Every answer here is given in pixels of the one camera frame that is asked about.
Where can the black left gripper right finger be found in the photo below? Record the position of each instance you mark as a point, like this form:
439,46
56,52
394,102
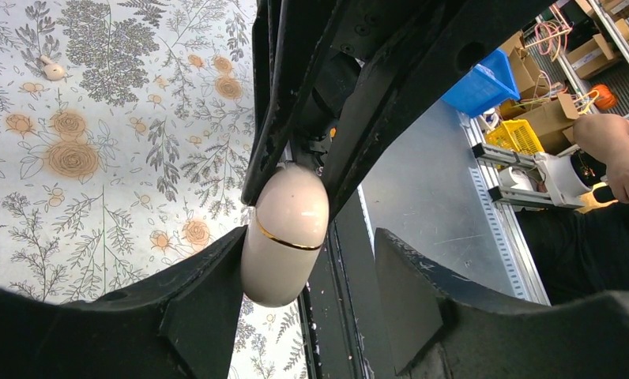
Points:
442,325

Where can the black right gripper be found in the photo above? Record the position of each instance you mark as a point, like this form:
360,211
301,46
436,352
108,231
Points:
307,58

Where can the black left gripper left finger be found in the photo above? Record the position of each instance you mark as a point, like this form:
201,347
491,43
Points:
178,323

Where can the beige earbud charging case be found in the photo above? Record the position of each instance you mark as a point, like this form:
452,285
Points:
284,236

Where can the person hand in background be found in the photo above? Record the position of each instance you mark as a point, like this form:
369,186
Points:
628,172

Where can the blue plastic bin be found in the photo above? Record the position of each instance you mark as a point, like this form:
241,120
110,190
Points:
488,84

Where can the yellow plastic basket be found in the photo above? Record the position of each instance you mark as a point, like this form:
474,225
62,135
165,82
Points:
515,135

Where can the floral table mat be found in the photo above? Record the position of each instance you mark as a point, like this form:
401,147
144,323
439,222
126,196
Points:
136,159

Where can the cardboard boxes in background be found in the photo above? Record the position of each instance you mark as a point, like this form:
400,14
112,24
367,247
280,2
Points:
571,60

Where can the beige earbud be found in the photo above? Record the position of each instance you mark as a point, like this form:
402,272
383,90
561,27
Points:
52,70

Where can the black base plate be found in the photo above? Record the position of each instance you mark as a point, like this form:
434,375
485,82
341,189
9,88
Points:
343,328

